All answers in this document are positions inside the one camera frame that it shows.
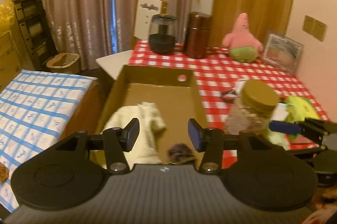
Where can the person's right hand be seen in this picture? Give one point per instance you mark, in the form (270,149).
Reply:
(322,196)

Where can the nut jar with gold lid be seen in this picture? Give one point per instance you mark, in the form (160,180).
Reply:
(252,108)

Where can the black folding ladder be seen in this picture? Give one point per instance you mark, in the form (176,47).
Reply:
(35,31)

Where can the cream terry towel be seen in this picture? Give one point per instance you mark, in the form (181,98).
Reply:
(151,124)

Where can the pink starfish plush toy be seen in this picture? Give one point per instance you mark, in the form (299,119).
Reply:
(241,44)

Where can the beige waste bin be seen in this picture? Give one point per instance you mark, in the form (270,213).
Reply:
(64,63)

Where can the double wall socket plate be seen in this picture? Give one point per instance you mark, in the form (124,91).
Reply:
(314,27)

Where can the brown cylindrical canister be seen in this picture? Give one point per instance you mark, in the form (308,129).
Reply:
(197,35)

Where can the yellow plastic bag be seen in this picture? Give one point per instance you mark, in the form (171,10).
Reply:
(7,16)

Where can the brown cardboard box tray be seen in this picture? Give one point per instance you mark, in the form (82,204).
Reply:
(163,99)

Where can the glass jar with dark base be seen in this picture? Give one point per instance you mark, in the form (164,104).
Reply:
(162,35)

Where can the white face mask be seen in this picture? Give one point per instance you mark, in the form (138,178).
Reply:
(232,94)

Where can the acrylic picture frame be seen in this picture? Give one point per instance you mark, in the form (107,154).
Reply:
(282,52)

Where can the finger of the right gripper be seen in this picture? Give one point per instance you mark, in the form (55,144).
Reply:
(298,127)
(329,140)

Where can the red white checkered tablecloth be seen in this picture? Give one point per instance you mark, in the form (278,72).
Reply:
(217,73)

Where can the blue white checkered cloth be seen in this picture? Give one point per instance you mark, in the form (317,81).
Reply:
(40,108)

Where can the green tissue box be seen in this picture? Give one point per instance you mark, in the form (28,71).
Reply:
(292,110)

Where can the stacked cardboard boxes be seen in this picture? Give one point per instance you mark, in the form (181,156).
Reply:
(10,65)

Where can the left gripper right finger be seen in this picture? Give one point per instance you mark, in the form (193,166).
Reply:
(212,142)

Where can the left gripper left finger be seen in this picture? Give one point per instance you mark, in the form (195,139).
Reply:
(114,142)

